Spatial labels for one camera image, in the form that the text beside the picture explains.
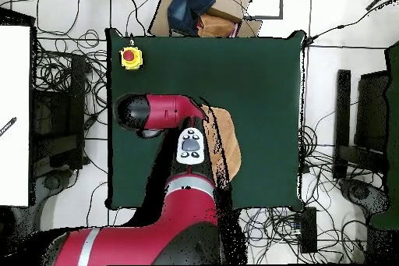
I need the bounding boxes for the peach terry towel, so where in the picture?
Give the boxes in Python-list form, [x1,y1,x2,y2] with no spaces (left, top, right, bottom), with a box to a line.
[200,105,242,186]

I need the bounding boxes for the black flat panel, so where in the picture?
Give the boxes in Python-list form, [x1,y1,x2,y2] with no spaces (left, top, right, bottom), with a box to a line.
[354,70,390,154]

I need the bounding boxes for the dark green table cloth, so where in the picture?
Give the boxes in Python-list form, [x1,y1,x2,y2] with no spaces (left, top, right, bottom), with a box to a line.
[104,27,307,212]

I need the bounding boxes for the yellow emergency stop button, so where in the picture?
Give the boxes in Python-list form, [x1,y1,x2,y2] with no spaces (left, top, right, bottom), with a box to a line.
[119,45,145,72]

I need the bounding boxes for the crumpled orange cloth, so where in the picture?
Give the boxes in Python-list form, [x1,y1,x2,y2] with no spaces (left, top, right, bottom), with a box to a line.
[196,13,238,38]

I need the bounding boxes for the blue jeans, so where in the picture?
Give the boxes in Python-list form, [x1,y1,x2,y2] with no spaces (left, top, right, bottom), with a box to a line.
[167,0,217,37]

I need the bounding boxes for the brown cardboard box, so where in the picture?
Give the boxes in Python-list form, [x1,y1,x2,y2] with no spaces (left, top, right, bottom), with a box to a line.
[148,0,263,38]

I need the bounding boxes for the black upright bar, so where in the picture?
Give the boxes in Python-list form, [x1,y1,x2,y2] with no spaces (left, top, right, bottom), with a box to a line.
[332,69,352,180]

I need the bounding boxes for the white panel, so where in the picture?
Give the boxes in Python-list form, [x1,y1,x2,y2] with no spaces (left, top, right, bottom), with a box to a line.
[0,25,31,207]

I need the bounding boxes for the black striped bar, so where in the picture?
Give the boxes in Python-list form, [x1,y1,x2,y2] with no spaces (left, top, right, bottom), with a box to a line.
[0,116,17,137]

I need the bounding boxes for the green cloth sheet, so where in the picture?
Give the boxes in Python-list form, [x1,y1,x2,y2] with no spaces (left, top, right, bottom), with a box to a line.
[369,41,399,230]

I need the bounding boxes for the black cable tangle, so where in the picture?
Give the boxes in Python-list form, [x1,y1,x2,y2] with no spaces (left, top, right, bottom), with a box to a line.
[32,28,109,129]
[236,125,384,264]

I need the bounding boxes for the curved black cable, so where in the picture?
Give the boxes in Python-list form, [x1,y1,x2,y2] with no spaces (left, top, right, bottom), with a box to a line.
[118,0,147,37]

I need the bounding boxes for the black cable with plug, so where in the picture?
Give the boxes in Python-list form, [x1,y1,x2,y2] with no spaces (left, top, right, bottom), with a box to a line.
[303,0,399,47]

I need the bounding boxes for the black pedestal leg with knob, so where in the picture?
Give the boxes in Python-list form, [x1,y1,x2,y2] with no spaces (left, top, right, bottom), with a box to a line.
[30,168,74,211]
[339,177,390,217]

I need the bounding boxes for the looped black cable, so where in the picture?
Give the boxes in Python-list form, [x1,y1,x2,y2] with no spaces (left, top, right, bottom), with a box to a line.
[36,0,84,35]

